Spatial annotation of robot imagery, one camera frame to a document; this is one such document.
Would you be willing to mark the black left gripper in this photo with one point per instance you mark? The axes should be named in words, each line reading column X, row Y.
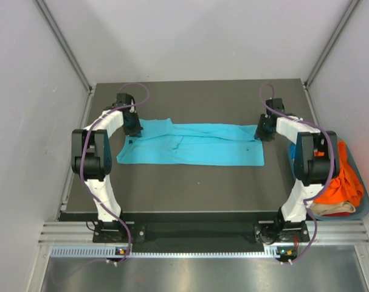
column 136, row 131

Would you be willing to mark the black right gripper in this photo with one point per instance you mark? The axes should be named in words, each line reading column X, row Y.
column 259, row 134

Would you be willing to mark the cyan t shirt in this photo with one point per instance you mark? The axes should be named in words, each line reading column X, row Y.
column 213, row 144

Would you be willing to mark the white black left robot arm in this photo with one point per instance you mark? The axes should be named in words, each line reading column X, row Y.
column 91, row 153

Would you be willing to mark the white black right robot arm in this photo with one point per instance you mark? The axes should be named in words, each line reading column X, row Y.
column 316, row 159

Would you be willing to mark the orange t shirt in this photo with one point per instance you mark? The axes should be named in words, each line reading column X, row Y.
column 346, row 188

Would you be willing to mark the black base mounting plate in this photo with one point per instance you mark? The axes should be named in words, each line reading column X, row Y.
column 193, row 231

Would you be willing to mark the red t shirt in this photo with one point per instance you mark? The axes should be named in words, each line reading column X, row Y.
column 338, row 215

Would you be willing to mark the white slotted cable duct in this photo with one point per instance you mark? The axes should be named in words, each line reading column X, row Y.
column 114, row 252

